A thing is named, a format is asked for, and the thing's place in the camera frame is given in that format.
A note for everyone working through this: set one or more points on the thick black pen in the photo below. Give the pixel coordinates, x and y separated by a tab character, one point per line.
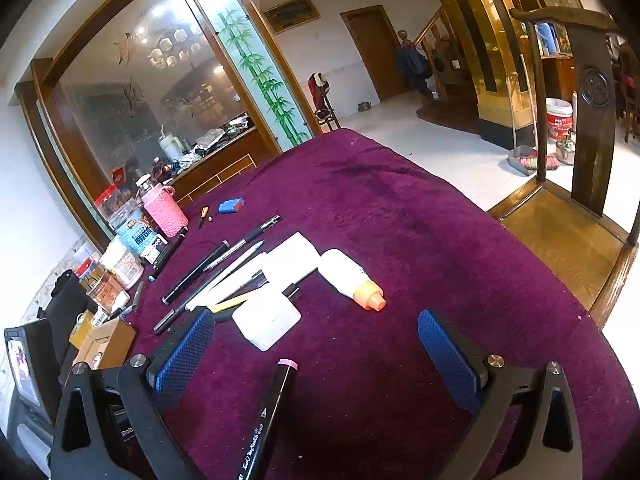
197	271

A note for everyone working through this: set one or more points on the wooden staircase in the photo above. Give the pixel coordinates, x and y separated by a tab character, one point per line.
447	90

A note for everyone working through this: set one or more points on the cardboard box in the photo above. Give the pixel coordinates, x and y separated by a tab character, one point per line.
112	340

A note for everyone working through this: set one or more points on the dark green marker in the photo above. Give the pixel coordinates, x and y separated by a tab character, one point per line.
137	292

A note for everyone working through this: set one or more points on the white bucket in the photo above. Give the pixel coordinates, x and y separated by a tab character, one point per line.
559	122

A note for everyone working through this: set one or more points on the metal dustpan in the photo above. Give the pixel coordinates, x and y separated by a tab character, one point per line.
520	160

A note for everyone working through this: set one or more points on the dark coat on stair post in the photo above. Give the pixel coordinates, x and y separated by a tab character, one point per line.
414	65

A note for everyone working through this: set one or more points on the white charger block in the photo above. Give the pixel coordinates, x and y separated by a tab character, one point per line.
292	255

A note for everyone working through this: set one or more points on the white jar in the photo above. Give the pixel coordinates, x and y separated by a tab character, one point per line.
122	262

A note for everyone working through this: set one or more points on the black pen with clip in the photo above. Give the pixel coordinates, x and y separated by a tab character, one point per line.
262	227

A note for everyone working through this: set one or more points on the brown wooden door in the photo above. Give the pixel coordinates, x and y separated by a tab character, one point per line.
372	55

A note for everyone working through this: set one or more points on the white stick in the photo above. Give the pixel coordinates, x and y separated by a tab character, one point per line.
225	282

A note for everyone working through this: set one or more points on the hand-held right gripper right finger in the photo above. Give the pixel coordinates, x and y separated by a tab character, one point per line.
450	355

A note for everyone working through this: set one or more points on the bamboo print glass panel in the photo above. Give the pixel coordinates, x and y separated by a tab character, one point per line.
255	60

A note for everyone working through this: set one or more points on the clear jar with red lid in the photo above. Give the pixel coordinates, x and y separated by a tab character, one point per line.
111	200

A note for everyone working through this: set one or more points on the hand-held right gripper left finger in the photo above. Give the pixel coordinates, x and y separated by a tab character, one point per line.
182	355

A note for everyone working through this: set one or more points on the small white printed box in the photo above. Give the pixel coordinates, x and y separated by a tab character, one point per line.
152	247

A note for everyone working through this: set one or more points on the orange label jar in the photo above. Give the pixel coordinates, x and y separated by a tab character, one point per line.
102	290

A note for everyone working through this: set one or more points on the clear jar with blue label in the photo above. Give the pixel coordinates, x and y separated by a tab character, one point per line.
135	235

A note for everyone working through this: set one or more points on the framed wall picture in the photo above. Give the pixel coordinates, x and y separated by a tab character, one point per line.
292	14

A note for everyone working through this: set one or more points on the blue lighter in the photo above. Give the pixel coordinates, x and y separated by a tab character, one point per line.
231	205

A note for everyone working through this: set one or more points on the small chair with red clothes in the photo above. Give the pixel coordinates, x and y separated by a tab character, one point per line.
320	97

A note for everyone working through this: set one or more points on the small brass screwdriver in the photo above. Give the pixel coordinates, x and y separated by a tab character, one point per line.
203	215

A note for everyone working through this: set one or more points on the dark wooden chair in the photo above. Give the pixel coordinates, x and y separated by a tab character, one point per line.
560	240

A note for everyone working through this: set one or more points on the black marker with teal end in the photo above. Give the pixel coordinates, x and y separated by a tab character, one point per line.
170	252

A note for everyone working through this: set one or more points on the grey pen with teal tip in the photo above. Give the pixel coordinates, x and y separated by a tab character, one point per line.
248	254

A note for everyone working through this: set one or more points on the bottle with pink knitted sleeve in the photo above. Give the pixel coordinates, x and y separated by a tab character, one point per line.
165	212

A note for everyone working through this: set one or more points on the golden pillar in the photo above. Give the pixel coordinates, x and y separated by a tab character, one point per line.
480	35

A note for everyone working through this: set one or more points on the black marker with pink cap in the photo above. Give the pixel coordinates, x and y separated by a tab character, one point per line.
267	420

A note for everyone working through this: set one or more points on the red broom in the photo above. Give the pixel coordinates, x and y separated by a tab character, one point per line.
542	162

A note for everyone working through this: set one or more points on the metal bowl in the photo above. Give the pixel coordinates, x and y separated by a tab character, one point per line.
364	106

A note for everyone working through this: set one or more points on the white square case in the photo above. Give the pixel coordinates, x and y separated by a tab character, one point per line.
265	325

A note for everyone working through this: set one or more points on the metal kettle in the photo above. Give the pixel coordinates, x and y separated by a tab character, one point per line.
565	149

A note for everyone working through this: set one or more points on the short black pen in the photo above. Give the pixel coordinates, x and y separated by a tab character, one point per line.
252	281

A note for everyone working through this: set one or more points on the etched glass partition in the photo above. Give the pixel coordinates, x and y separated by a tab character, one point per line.
125	85

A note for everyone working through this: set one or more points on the yellow pencil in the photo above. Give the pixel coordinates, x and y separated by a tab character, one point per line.
227	304

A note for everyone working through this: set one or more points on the thin black pen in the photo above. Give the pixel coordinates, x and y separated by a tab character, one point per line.
172	321

